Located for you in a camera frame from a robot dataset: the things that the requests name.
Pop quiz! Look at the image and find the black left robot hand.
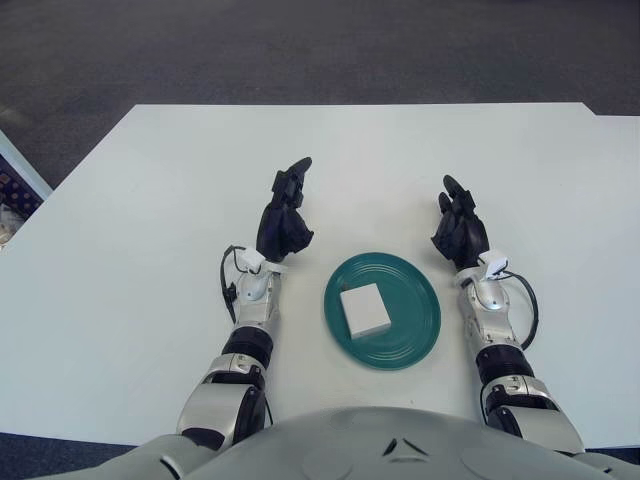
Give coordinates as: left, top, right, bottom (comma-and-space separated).
255, 156, 316, 264

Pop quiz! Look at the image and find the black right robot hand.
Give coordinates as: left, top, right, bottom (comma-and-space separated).
430, 174, 490, 274

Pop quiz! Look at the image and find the white charger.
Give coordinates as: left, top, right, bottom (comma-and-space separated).
338, 282, 392, 340

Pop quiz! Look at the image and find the green ridged plate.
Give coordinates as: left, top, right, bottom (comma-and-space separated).
323, 252, 443, 372

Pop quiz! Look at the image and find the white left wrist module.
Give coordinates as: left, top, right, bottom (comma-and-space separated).
234, 248, 266, 275

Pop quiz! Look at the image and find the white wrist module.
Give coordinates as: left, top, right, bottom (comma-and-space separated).
234, 248, 266, 275
478, 251, 512, 279

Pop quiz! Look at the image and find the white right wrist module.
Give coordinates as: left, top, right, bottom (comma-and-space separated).
478, 251, 512, 279

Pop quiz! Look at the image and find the grey robot torso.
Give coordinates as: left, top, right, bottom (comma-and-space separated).
94, 405, 640, 480

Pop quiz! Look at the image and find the white-edged shelf unit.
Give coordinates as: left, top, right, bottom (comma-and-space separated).
0, 129, 54, 251

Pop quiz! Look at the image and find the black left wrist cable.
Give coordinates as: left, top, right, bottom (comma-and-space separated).
220, 244, 251, 324

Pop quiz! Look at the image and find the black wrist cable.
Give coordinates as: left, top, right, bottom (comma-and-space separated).
499, 269, 540, 351
220, 244, 251, 324

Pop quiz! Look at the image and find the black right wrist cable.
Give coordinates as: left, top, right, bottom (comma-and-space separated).
499, 269, 540, 351

